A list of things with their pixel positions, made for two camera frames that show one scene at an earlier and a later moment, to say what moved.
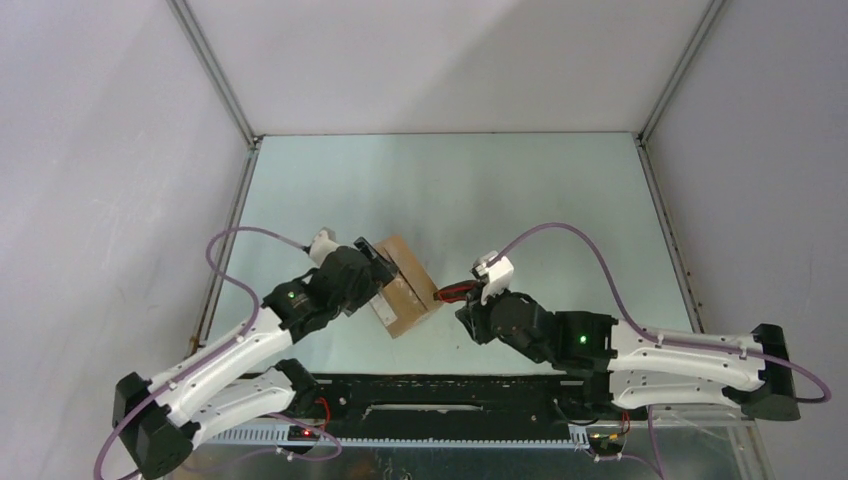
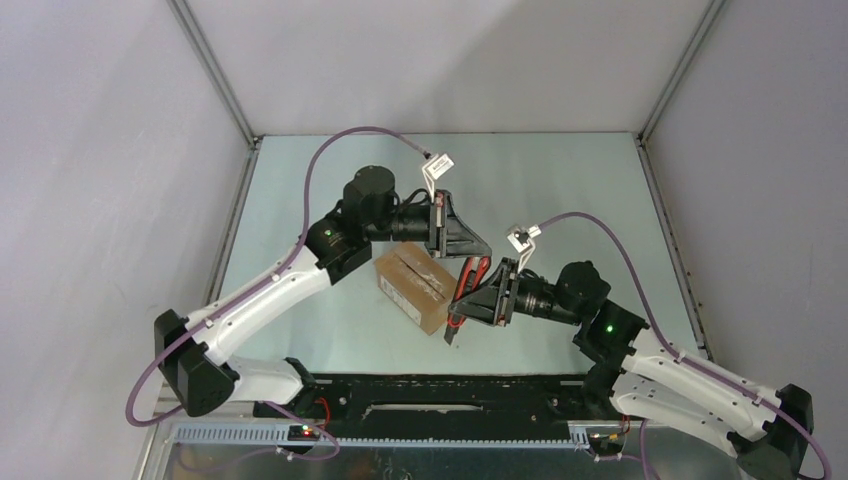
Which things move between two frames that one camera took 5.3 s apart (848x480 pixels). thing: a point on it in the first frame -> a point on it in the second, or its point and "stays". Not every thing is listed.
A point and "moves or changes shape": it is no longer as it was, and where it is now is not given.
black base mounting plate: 453,407 stays
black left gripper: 375,275 -> 448,235
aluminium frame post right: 697,40 stays
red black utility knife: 455,292 moves or changes shape
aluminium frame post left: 205,53 stays
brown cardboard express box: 407,299 moves or changes shape
